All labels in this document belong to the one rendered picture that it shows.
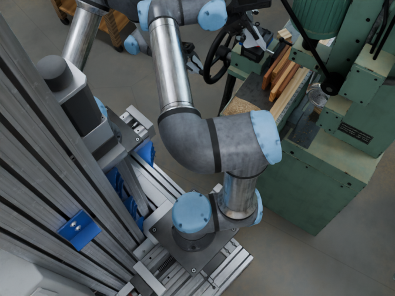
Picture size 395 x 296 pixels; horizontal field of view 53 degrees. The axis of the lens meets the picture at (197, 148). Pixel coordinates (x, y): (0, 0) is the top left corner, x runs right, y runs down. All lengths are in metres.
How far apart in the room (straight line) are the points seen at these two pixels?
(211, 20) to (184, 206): 0.52
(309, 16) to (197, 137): 0.61
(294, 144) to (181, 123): 0.81
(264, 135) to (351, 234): 1.61
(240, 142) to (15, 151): 0.40
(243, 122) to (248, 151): 0.06
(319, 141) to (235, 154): 0.82
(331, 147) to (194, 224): 0.67
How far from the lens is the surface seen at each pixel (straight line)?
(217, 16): 1.02
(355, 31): 1.24
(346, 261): 2.30
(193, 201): 1.16
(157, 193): 1.52
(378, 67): 1.16
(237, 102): 1.45
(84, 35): 1.40
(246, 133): 0.79
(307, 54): 1.44
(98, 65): 2.83
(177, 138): 0.80
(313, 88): 1.38
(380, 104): 1.36
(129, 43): 1.70
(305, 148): 1.54
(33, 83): 0.61
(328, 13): 1.23
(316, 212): 1.98
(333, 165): 1.54
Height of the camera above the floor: 2.15
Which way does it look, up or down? 64 degrees down
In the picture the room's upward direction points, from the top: 4 degrees counter-clockwise
